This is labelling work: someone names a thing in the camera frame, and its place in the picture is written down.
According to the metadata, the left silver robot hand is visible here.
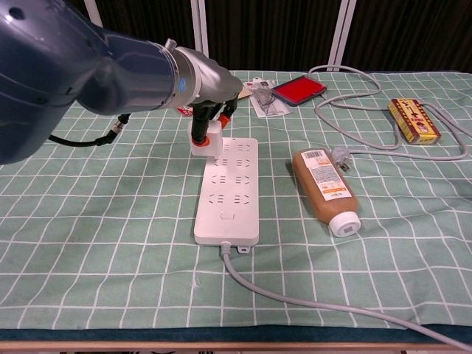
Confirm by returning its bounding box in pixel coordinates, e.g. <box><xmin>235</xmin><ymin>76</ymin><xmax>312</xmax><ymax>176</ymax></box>
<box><xmin>190</xmin><ymin>54</ymin><xmax>244</xmax><ymax>148</ymax></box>

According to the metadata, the white charger plug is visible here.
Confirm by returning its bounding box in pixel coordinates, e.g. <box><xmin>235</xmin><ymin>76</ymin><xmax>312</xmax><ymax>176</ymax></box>
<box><xmin>190</xmin><ymin>119</ymin><xmax>225</xmax><ymax>162</ymax></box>

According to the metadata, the white power strip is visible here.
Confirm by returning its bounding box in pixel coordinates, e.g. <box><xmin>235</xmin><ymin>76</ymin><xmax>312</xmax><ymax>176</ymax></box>
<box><xmin>193</xmin><ymin>136</ymin><xmax>261</xmax><ymax>254</ymax></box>

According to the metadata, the clear packet with white card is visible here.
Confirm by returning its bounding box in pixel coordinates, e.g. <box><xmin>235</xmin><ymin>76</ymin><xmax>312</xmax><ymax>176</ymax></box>
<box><xmin>243</xmin><ymin>77</ymin><xmax>292</xmax><ymax>119</ymax></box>

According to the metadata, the red ink pad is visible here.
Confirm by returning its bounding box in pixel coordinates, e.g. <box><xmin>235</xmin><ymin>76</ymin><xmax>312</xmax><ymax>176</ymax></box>
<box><xmin>271</xmin><ymin>75</ymin><xmax>328</xmax><ymax>108</ymax></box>

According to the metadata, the brown sauce bottle white cap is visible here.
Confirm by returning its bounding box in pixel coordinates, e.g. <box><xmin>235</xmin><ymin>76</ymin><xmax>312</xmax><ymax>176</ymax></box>
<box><xmin>292</xmin><ymin>147</ymin><xmax>361</xmax><ymax>238</ymax></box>

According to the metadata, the yellow red printed box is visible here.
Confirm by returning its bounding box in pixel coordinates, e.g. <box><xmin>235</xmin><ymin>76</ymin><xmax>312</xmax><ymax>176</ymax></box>
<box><xmin>387</xmin><ymin>97</ymin><xmax>443</xmax><ymax>144</ymax></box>

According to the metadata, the green checked tablecloth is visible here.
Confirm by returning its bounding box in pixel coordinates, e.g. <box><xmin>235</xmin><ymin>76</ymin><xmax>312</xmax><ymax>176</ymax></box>
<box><xmin>0</xmin><ymin>70</ymin><xmax>472</xmax><ymax>330</ymax></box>

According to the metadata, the black partition screen white frame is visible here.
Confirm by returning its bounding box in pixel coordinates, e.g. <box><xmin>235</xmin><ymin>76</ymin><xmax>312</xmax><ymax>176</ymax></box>
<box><xmin>73</xmin><ymin>0</ymin><xmax>472</xmax><ymax>73</ymax></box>

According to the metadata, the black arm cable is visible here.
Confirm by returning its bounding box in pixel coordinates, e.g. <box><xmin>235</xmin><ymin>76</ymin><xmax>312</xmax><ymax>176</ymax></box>
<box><xmin>47</xmin><ymin>113</ymin><xmax>132</xmax><ymax>148</ymax></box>

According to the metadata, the grey power strip cable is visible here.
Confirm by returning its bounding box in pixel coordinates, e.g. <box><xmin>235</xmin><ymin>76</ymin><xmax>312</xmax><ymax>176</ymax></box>
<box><xmin>220</xmin><ymin>65</ymin><xmax>472</xmax><ymax>352</ymax></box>

